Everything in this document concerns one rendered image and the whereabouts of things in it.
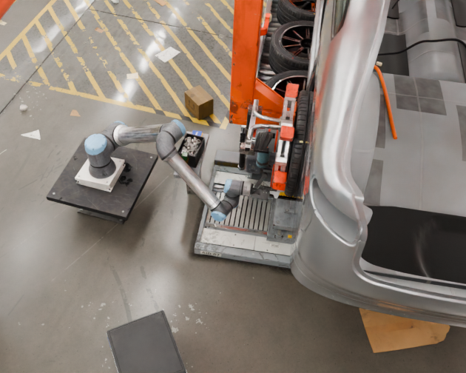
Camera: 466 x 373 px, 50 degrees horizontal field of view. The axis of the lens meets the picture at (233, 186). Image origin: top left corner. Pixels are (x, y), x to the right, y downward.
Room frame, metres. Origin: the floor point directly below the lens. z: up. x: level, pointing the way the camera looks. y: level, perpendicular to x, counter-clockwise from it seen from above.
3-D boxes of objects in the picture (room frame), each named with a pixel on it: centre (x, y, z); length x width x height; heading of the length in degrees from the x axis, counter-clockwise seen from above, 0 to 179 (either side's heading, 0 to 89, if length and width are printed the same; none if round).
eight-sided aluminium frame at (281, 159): (2.18, -0.30, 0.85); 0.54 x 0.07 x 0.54; 174
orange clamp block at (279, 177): (1.87, -0.27, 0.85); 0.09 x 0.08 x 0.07; 174
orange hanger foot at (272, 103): (2.69, -0.37, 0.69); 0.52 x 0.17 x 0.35; 84
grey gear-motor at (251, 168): (2.50, -0.29, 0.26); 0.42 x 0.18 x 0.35; 84
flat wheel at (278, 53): (3.75, -0.58, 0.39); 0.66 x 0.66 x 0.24
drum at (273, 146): (2.19, -0.23, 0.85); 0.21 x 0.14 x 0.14; 84
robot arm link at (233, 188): (1.99, -0.01, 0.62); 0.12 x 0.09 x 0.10; 84
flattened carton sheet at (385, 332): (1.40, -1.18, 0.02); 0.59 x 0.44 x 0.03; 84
